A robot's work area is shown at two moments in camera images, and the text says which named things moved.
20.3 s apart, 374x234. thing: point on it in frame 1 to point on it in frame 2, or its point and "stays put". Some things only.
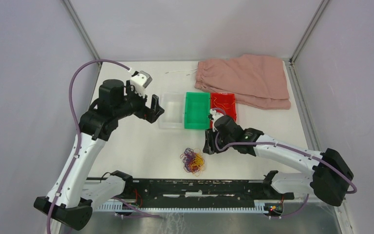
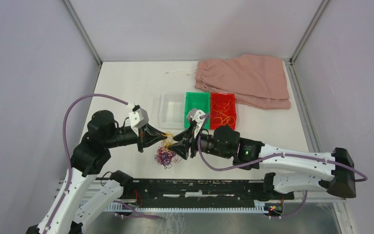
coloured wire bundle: x=193 y=161 to x=164 y=155
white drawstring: x=195 y=69 stays put
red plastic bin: x=226 y=101 stays put
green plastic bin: x=197 y=110 stays put
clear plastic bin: x=174 y=117 stays put
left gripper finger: x=151 y=115 to x=151 y=129
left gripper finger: x=155 y=107 to x=148 y=143
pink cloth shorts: x=256 y=80 stays put
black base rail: x=208 y=193 stays put
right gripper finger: x=209 y=146 to x=182 y=148
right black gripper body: x=223 y=141 to x=195 y=143
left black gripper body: x=138 y=105 to x=142 y=136
